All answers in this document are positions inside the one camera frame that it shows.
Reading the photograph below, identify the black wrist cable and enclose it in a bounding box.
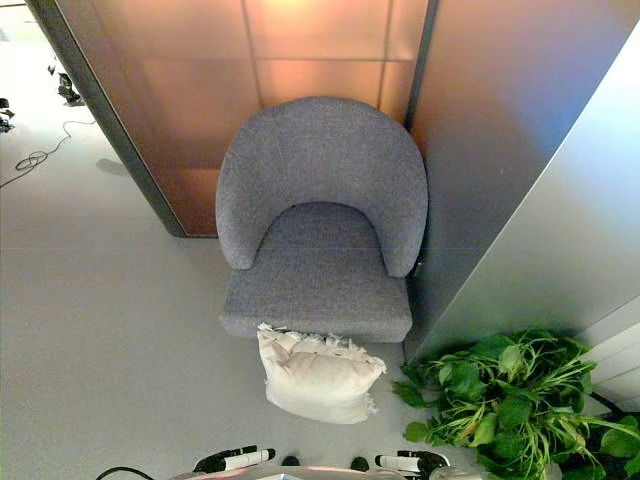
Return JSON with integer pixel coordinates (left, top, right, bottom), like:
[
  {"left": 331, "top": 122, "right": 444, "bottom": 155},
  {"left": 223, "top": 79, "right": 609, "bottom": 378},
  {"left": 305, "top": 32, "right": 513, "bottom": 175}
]
[{"left": 94, "top": 465, "right": 156, "bottom": 480}]

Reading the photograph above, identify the green leafy potted plant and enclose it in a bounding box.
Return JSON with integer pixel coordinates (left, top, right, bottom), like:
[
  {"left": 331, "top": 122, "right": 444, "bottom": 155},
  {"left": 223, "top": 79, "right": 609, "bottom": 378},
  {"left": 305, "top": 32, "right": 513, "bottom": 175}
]
[{"left": 391, "top": 328, "right": 640, "bottom": 480}]

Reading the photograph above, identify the white fringed pillow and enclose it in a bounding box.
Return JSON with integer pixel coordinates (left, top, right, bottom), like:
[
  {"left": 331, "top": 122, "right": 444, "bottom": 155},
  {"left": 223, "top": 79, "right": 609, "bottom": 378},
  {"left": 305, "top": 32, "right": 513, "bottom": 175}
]
[{"left": 256, "top": 322, "right": 388, "bottom": 426}]

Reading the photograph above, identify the black tripod base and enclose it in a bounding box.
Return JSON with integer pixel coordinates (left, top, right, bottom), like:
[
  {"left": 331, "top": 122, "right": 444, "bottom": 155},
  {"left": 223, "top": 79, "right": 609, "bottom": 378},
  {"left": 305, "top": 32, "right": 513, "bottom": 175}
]
[{"left": 47, "top": 64, "right": 86, "bottom": 108}]

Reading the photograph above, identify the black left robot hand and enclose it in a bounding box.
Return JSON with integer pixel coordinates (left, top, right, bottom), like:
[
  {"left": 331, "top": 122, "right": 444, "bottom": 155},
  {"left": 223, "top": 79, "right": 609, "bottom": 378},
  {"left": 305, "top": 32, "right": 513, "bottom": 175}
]
[{"left": 192, "top": 444, "right": 277, "bottom": 474}]

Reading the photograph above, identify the grey fabric armchair sofa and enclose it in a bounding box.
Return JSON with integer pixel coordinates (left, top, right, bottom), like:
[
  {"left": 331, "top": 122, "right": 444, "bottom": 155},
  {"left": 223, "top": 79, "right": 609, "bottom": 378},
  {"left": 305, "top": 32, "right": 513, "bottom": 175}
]
[{"left": 214, "top": 96, "right": 430, "bottom": 344}]

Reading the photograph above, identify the dark metal partition frame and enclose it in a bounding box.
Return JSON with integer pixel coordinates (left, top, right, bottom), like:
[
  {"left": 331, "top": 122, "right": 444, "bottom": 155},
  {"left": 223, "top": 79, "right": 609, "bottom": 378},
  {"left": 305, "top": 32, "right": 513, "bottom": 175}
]
[{"left": 25, "top": 0, "right": 189, "bottom": 239}]

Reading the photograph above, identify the black floor cable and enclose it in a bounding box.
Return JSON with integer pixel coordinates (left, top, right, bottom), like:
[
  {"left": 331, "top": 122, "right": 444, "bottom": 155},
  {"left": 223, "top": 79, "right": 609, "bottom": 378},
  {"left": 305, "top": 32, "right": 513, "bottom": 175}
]
[{"left": 0, "top": 118, "right": 97, "bottom": 189}]

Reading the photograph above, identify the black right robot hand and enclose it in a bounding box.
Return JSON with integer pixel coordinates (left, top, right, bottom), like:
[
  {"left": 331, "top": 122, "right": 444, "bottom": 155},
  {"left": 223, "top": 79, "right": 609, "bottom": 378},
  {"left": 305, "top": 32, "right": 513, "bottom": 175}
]
[{"left": 374, "top": 449, "right": 450, "bottom": 476}]

